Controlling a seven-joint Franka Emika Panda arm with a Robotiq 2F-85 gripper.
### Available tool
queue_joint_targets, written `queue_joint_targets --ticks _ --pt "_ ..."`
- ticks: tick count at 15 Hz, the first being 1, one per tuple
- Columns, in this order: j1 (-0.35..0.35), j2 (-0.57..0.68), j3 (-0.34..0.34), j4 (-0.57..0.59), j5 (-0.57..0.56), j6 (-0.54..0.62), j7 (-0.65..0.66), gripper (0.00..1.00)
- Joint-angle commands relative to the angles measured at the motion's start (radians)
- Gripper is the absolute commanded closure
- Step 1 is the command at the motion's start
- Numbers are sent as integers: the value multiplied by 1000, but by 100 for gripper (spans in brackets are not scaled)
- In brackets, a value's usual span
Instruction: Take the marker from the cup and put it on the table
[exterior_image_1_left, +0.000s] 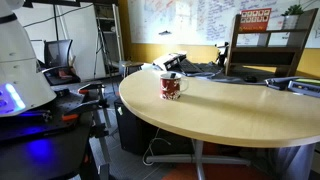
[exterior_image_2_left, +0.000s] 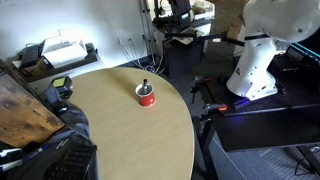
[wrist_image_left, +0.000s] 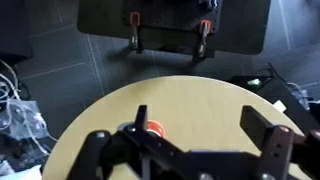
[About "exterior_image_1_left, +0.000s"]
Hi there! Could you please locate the black marker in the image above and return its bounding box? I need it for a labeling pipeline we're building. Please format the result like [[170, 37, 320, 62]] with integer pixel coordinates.
[[170, 73, 176, 79]]

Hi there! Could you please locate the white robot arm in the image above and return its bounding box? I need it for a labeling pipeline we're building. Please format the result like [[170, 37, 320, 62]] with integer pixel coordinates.
[[0, 0, 56, 117]]

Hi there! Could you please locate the red floral mug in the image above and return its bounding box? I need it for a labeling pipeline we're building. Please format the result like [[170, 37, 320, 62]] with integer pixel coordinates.
[[160, 72, 189, 100]]

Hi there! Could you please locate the black keyboard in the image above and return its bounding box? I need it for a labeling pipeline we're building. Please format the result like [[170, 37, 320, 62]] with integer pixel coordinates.
[[179, 59, 202, 73]]

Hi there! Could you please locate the black computer tower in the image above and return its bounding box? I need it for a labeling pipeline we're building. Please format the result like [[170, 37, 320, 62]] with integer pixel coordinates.
[[114, 98, 157, 155]]

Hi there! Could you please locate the whiteboard with writing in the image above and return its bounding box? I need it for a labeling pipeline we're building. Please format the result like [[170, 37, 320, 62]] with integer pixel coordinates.
[[127, 0, 320, 45]]

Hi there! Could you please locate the black bag on table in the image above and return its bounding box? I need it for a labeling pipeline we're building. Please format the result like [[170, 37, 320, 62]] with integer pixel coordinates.
[[186, 63, 301, 88]]

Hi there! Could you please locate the black office chair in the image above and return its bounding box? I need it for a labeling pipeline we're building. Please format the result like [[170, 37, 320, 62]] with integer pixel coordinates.
[[40, 39, 81, 86]]

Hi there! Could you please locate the red orange sign card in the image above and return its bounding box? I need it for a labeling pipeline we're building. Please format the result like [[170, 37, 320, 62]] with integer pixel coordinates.
[[239, 8, 271, 32]]

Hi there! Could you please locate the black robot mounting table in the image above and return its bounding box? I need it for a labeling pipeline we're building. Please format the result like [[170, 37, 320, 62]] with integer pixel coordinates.
[[0, 90, 103, 180]]

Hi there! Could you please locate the wooden desk shelf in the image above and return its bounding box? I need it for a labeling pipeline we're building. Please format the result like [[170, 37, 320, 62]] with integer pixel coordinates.
[[225, 8, 318, 77]]

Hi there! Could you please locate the black device with green label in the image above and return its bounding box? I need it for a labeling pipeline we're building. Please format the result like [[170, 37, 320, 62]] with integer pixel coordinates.
[[288, 78, 320, 98]]

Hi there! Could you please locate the potted green plant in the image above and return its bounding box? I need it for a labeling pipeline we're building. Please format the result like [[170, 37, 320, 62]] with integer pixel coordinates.
[[282, 4, 304, 30]]

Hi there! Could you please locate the camera tripod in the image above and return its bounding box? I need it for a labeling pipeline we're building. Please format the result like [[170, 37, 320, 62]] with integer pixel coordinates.
[[96, 26, 113, 78]]

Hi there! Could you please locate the orange handled clamp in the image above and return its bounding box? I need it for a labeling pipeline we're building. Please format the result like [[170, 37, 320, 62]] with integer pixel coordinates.
[[78, 83, 104, 94], [62, 100, 109, 121]]

